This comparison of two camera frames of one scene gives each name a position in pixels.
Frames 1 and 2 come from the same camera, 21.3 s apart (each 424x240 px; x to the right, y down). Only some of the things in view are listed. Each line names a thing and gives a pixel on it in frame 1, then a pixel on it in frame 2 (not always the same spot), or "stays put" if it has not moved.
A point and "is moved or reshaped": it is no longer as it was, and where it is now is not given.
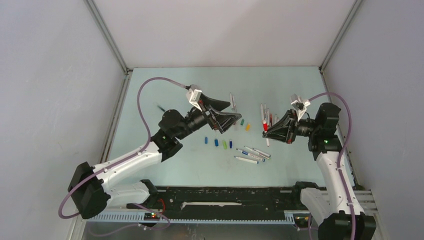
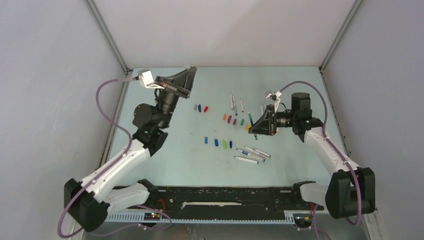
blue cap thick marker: [253, 156] stays put
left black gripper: [222, 121] to [179, 85]
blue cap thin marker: [246, 160] stays put
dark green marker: [161, 108] is moved or reshaped
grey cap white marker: [231, 102] stays put
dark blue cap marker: [234, 104] stays put
